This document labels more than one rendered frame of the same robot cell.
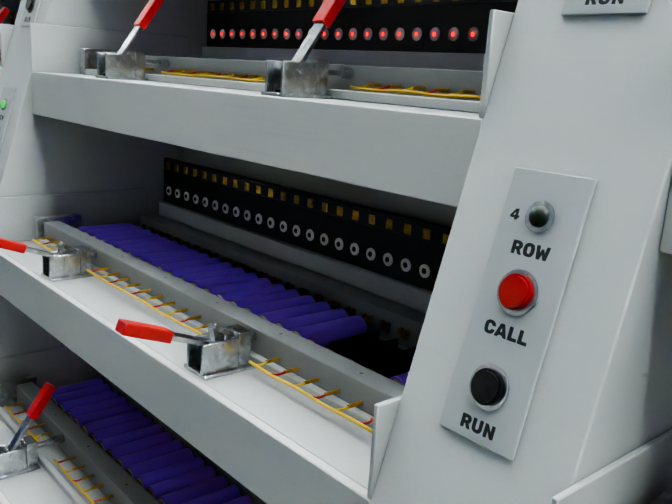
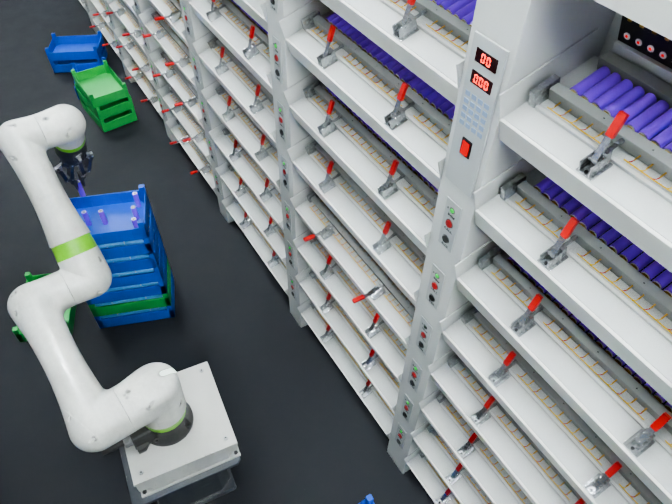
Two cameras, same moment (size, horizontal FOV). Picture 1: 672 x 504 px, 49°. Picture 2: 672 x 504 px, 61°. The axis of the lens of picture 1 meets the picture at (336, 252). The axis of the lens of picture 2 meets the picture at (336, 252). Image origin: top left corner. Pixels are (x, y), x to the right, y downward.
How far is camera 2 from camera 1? 1.26 m
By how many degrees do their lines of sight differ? 48
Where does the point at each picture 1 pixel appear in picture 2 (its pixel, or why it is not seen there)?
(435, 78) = (415, 253)
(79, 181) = not seen: hidden behind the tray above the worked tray
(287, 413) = (393, 314)
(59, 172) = not seen: hidden behind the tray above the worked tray
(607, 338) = (435, 349)
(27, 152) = (298, 180)
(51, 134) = not seen: hidden behind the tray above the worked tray
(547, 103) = (425, 309)
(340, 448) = (403, 328)
